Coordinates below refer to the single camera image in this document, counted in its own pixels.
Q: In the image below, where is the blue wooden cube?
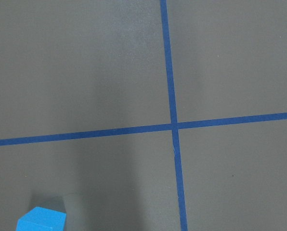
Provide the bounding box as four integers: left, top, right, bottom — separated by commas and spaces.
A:
16, 207, 66, 231

